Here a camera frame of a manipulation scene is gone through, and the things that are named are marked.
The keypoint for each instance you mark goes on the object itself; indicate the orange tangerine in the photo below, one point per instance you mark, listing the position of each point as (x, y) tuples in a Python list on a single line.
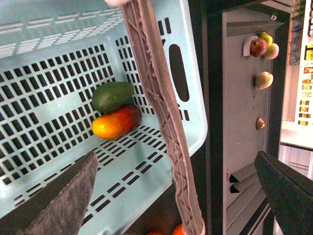
[(179, 230)]

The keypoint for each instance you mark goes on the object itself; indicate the light teal plastic basket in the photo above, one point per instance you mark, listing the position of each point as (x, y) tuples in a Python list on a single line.
[(54, 54)]

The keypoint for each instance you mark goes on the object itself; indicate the red yellow mango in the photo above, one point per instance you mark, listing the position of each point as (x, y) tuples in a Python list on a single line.
[(118, 122)]

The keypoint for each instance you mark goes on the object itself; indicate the brown basket handle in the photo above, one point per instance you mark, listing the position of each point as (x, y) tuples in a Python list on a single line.
[(144, 36)]

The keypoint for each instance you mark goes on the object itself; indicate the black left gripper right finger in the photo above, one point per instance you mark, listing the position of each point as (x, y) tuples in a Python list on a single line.
[(289, 194)]

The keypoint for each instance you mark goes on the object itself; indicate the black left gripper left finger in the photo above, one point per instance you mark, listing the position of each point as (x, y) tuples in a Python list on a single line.
[(59, 208)]

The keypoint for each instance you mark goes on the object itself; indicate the green avocado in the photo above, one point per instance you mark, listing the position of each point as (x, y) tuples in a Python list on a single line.
[(110, 96)]

